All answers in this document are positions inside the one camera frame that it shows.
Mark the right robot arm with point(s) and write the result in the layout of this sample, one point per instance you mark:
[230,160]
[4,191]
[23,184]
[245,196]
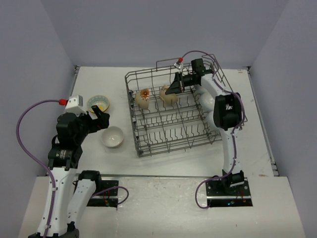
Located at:
[228,115]

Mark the beige bowl orange flower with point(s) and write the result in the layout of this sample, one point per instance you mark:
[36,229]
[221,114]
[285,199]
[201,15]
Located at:
[142,98]

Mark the grey wire dish rack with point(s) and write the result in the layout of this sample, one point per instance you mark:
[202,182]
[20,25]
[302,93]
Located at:
[162,128]

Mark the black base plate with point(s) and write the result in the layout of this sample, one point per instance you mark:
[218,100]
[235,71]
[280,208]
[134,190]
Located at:
[106,199]
[220,196]

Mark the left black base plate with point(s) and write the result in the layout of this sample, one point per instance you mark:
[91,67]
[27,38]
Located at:
[106,199]

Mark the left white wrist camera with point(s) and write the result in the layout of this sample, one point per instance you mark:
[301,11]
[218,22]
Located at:
[75,105]

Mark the beige bowl colourful leaves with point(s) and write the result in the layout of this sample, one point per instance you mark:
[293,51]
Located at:
[112,137]

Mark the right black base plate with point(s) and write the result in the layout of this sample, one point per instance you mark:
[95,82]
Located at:
[220,196]

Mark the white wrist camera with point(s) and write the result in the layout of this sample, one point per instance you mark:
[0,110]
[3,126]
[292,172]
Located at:
[179,64]
[75,105]

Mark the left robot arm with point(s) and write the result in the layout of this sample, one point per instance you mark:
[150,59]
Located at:
[62,214]

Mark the white bowl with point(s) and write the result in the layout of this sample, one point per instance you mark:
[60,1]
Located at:
[210,121]
[206,100]

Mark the white bowl front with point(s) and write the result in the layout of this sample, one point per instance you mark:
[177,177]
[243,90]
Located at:
[210,121]

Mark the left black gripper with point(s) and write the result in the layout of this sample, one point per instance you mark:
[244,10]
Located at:
[100,122]

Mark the beige bowl small flowers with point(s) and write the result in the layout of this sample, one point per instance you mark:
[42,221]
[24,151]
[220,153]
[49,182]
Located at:
[168,99]

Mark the yellow checked bowl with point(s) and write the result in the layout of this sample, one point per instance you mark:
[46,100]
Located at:
[98,100]

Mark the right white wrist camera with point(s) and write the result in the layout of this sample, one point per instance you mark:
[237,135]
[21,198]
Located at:
[179,64]

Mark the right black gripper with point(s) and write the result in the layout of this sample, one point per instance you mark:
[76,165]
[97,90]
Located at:
[177,87]

